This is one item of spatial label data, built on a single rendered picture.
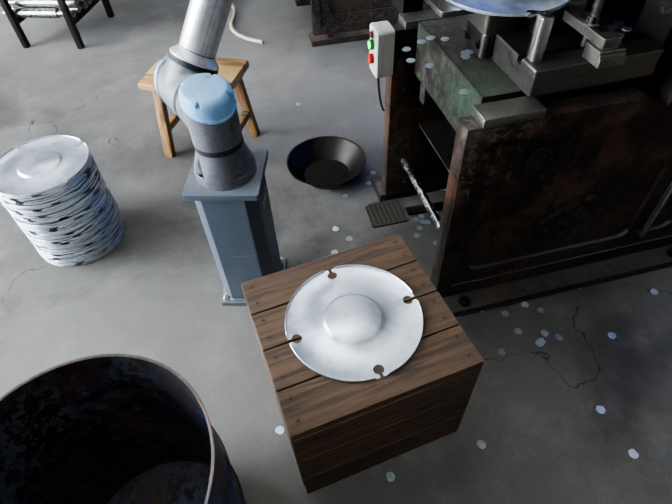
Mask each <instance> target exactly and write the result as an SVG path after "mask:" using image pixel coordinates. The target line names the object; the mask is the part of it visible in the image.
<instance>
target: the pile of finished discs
mask: <svg viewBox="0 0 672 504"><path fill-rule="evenodd" d="M331 270H332V273H333V272H335V273H336V274H337V277H336V278H335V279H329V278H328V277H327V276H328V274H329V272H328V271H324V270H323V271H321V272H319V273H317V274H315V275H314V276H312V277H310V278H309V279H308V280H306V281H305V282H304V283H303V284H302V285H301V286H300V287H299V288H298V289H297V290H296V292H295V293H294V295H293V296H292V298H291V300H290V302H289V304H288V307H287V310H286V315H285V331H286V336H287V339H288V340H291V339H292V337H293V336H294V335H296V334H297V335H300V336H302V341H301V342H300V343H293V342H290V343H289V344H290V346H291V348H292V350H293V352H294V353H295V355H296V356H297V357H298V358H299V359H300V361H301V362H302V363H304V364H305V365H306V366H307V367H308V368H310V369H311V370H313V371H314V372H316V373H318V374H320V375H322V376H325V377H327V378H330V379H334V380H338V381H344V382H365V381H370V380H375V379H378V378H381V377H380V375H379V374H375V373H374V371H373V367H374V366H375V365H382V366H383V367H384V372H383V375H384V376H386V375H388V374H390V373H392V372H394V371H396V370H397V369H398V368H400V367H401V366H402V365H404V364H405V363H406V362H407V361H408V360H409V359H410V358H411V356H412V355H413V354H414V352H415V351H416V349H417V347H418V345H419V343H420V340H421V337H422V332H423V314H422V309H421V306H420V304H419V301H418V300H416V299H414V300H412V301H413V302H412V303H411V304H405V303H404V302H403V298H404V297H406V296H410V297H414V295H413V293H412V292H413V291H412V290H411V289H410V288H409V287H408V286H407V285H406V284H405V283H404V282H403V281H402V280H400V279H399V278H398V277H396V276H395V275H393V274H391V273H389V272H387V271H385V270H382V269H379V268H376V267H372V266H367V265H341V266H336V267H335V268H334V269H331Z"/></svg>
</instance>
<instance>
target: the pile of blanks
mask: <svg viewBox="0 0 672 504"><path fill-rule="evenodd" d="M0 201H1V202H2V204H3V206H4V207H5V208H6V209H7V210H8V211H9V213H10V214H11V216H12V217H13V218H14V219H15V220H16V223H17V225H18V226H19V227H20V228H21V229H22V230H23V232H24V233H25V234H26V235H27V237H28V238H29V240H30V241H31V242H32V243H33V244H34V246H35V248H36V250H37V251H38V253H39V254H40V255H41V256H42V257H43V258H44V259H45V260H46V261H47V262H49V263H51V264H53V265H56V266H61V267H74V266H78V265H79V264H81V265H84V264H88V263H91V262H93V261H95V260H98V259H99V258H101V257H103V256H105V255H106V254H108V253H109V252H110V251H111V250H113V249H114V248H115V247H116V246H117V245H118V243H119V242H120V241H121V239H122V237H123V235H124V233H125V228H124V227H126V224H125V220H124V218H123V216H122V214H121V212H120V209H119V207H118V205H117V203H116V201H115V199H114V197H113V194H112V193H111V191H110V189H109V188H108V185H107V183H106V182H105V180H104V178H103V177H102V174H101V172H100V170H99V168H98V165H97V163H96V162H95V159H94V157H93V156H92V154H91V152H90V150H89V159H88V162H87V164H86V166H85V167H84V168H83V170H82V171H81V172H80V173H79V174H78V175H77V176H75V177H74V178H73V179H71V180H70V181H69V182H67V183H62V186H60V187H58V188H55V189H53V190H50V191H48V192H45V193H41V194H37V195H32V196H25V197H12V196H5V195H2V194H0Z"/></svg>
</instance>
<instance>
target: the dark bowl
mask: <svg viewBox="0 0 672 504"><path fill-rule="evenodd" d="M365 164H366V155H365V152H364V151H363V149H362V148H361V147H360V146H359V145H358V144H356V143H355V142H353V141H351V140H349V139H346V138H342V137H337V136H320V137H315V138H311V139H308V140H305V141H303V142H301V143H300V144H298V145H297V146H295V147H294V148H293V149H292V150H291V152H290V153H289V155H288V157H287V168H288V170H289V172H290V173H291V175H292V176H293V177H295V178H296V179H297V180H299V181H301V182H303V183H306V184H308V185H310V186H313V187H315V188H318V189H334V188H337V187H340V186H342V185H343V184H345V183H347V182H348V181H350V180H352V179H354V178H355V177H357V176H358V175H359V174H360V173H361V172H362V170H363V169H364V167H365Z"/></svg>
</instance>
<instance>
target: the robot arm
mask: <svg viewBox="0 0 672 504"><path fill-rule="evenodd" d="M232 3H233V0H190V3H189V7H188V11H187V14H186V18H185V21H184V25H183V29H182V32H181V36H180V40H179V43H178V44H177V45H175V46H172V47H170V49H169V52H168V56H167V57H165V59H163V60H161V61H160V62H159V63H158V65H157V67H156V69H155V72H154V85H155V89H156V91H157V93H158V94H159V96H160V98H161V99H162V101H163V102H164V103H165V104H166V105H167V106H168V107H170V108H171V109H172V110H173V111H174V112H175V114H176V115H177V116H178V117H179V118H180V119H181V120H182V121H183V122H184V123H185V124H186V125H187V127H188V129H189V132H190V135H191V138H192V142H193V145H194V148H195V160H194V173H195V176H196V179H197V181H198V183H199V184H200V185H201V186H203V187H204V188H206V189H209V190H214V191H228V190H233V189H236V188H239V187H241V186H243V185H245V184H246V183H248V182H249V181H250V180H251V179H252V178H253V177H254V175H255V173H256V170H257V166H256V161H255V157H254V155H253V154H252V152H251V151H250V149H249V147H248V146H247V144H246V143H245V141H244V139H243V134H242V129H241V124H240V120H239V115H238V110H237V102H236V97H235V94H234V92H233V89H232V87H231V85H230V83H229V82H228V81H227V80H226V79H225V78H223V77H222V76H219V75H217V74H218V70H219V66H218V64H217V62H216V60H215V57H216V54H217V51H218V48H219V44H220V41H221V38H222V35H223V32H224V28H225V25H226V22H227V19H228V15H229V12H230V9H231V6H232Z"/></svg>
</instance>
